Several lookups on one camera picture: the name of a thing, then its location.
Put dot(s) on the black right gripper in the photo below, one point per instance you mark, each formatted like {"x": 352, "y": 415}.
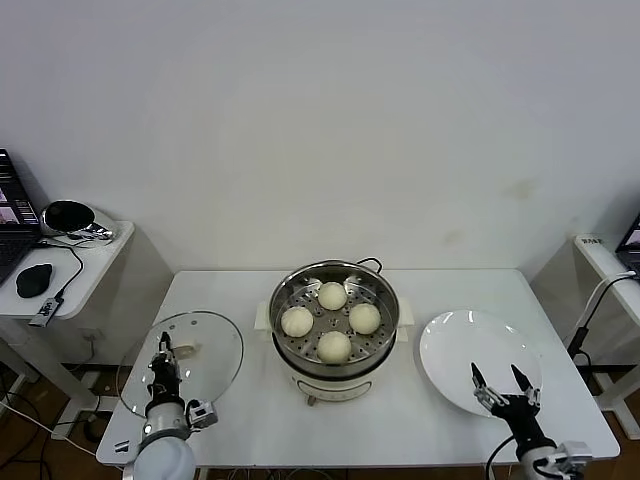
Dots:
{"x": 520, "y": 420}

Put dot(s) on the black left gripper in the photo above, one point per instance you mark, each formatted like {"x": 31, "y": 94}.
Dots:
{"x": 165, "y": 387}

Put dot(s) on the round glass pot lid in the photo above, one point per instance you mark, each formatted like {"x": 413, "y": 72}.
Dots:
{"x": 215, "y": 350}

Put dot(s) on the white steamed baozi bun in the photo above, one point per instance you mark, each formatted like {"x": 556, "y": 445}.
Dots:
{"x": 334, "y": 346}
{"x": 297, "y": 321}
{"x": 365, "y": 318}
{"x": 332, "y": 295}

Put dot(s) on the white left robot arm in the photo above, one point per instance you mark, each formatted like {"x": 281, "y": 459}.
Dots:
{"x": 165, "y": 455}

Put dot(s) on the white side table beige cover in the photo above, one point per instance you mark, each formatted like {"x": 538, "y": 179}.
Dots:
{"x": 100, "y": 260}

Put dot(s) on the perforated stainless steamer basket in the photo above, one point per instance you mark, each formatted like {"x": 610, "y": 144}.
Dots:
{"x": 385, "y": 300}

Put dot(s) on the white round plate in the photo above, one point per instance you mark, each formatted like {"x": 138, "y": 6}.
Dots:
{"x": 475, "y": 340}

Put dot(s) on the black power adapter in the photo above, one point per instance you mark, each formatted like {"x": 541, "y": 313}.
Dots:
{"x": 581, "y": 340}

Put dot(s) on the grey usb dongle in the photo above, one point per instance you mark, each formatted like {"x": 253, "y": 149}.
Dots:
{"x": 47, "y": 310}

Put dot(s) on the shiny chrome helmet-shaped object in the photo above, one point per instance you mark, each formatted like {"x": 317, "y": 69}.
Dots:
{"x": 95, "y": 225}

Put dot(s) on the black computer mouse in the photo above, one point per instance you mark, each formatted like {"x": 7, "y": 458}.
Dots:
{"x": 35, "y": 280}

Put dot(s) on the open black laptop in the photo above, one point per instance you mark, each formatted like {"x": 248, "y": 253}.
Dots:
{"x": 12, "y": 240}

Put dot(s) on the small dark open laptop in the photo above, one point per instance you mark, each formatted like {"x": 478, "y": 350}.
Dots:
{"x": 631, "y": 245}

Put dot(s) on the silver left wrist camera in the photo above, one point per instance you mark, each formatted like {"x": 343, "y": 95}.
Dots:
{"x": 202, "y": 412}

